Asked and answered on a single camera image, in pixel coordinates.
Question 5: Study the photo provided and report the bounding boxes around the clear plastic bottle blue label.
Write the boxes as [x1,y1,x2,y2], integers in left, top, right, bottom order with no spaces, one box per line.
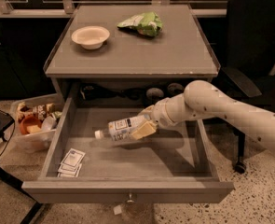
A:
[94,115,150,141]

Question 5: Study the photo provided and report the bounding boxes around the white bowl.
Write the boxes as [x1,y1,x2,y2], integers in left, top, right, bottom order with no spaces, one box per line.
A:
[71,26,110,49]

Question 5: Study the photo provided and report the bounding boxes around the green chip bag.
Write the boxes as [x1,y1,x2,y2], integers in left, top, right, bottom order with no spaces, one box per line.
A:
[117,11,163,37]

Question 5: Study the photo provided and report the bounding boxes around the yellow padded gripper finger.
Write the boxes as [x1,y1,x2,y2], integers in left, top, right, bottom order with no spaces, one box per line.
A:
[131,121,157,140]
[138,105,154,116]

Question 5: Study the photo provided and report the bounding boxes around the white paper packets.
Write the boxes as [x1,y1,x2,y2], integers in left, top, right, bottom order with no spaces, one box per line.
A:
[58,148,86,177]

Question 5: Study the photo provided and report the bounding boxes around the grey drawer cabinet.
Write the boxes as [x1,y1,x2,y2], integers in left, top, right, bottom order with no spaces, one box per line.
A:
[46,5,220,107]

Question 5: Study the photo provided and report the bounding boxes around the orange bowl in bin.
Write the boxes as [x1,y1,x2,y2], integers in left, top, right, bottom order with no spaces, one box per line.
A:
[20,116,42,134]

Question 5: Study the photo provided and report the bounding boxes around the open grey top drawer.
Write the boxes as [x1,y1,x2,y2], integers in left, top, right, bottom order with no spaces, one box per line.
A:
[23,97,234,203]

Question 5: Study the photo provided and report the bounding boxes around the black office chair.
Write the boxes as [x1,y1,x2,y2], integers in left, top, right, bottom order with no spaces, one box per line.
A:
[203,0,275,175]

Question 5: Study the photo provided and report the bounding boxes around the black tape roll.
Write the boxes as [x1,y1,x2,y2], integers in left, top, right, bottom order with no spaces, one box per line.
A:
[167,83,185,96]

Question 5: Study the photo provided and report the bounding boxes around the black cable bundle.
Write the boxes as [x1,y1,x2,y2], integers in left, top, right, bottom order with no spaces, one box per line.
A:
[79,83,144,101]

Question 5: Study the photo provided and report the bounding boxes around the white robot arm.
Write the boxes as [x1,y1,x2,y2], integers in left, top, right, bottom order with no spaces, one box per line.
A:
[131,80,275,154]

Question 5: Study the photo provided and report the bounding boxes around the blue tape roll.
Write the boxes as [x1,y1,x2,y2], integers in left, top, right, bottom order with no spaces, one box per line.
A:
[144,88,164,105]

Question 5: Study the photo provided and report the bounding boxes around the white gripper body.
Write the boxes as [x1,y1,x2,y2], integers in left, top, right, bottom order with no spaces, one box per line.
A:
[150,98,175,129]

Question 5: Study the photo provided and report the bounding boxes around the clear plastic storage bin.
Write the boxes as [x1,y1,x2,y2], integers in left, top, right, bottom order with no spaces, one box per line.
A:
[10,94,63,153]

